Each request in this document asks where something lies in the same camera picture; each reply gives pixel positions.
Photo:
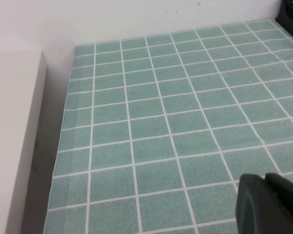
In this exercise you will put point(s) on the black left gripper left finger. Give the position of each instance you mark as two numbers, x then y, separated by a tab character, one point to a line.
251	209

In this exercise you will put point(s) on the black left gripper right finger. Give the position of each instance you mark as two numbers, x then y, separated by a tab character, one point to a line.
285	190

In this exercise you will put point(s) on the green tile pattern tablecloth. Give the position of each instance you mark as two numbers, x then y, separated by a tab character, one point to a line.
161	122

